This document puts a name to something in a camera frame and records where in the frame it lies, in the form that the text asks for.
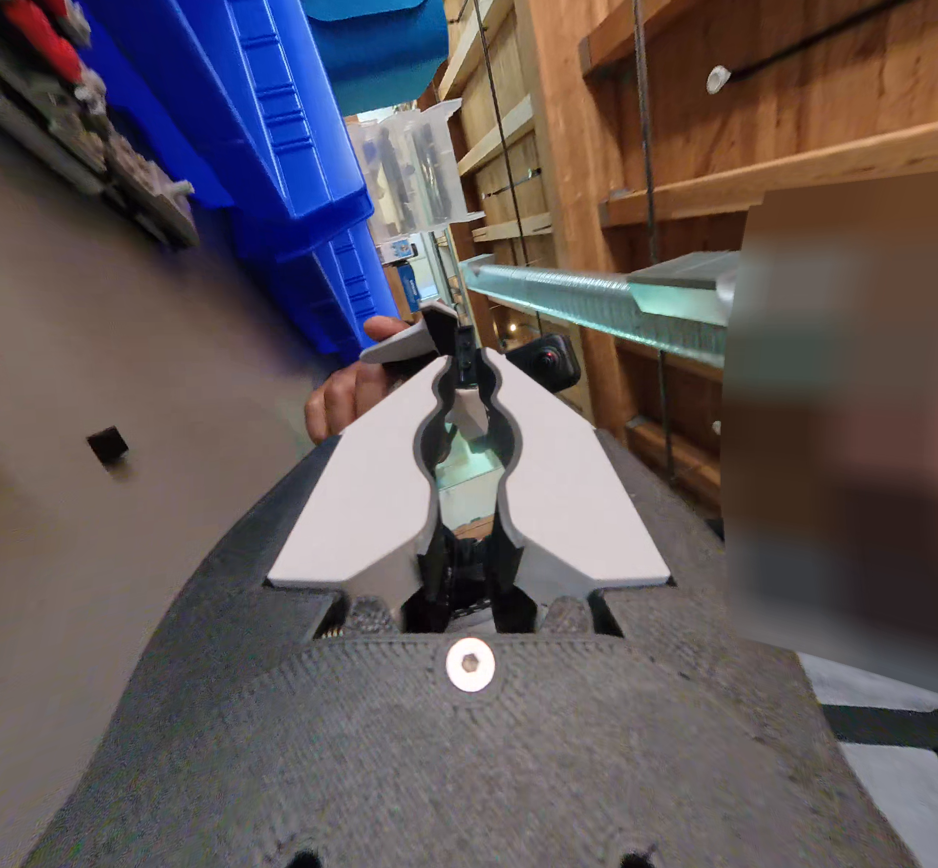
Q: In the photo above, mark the silver ventilation duct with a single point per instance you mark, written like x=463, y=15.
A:
x=601, y=296

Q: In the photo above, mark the clear plastic organizer box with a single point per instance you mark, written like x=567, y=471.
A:
x=410, y=172

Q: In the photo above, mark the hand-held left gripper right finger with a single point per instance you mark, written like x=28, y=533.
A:
x=579, y=509

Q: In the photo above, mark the teal felt bag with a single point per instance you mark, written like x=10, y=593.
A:
x=374, y=11

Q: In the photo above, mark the hanging light bulb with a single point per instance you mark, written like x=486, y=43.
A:
x=717, y=79

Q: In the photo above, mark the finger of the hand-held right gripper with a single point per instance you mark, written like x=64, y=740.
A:
x=399, y=345
x=469, y=414

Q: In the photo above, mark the grey desk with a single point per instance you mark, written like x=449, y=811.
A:
x=146, y=370

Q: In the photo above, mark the small black brick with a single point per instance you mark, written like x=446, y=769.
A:
x=108, y=443

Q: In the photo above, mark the person's right hand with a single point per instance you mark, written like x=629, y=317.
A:
x=344, y=399

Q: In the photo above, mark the blue plastic storage bin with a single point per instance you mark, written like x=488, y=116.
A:
x=344, y=289
x=220, y=40

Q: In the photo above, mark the partly built brick model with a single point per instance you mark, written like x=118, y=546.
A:
x=66, y=113

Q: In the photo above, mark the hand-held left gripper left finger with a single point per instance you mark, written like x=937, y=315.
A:
x=352, y=509

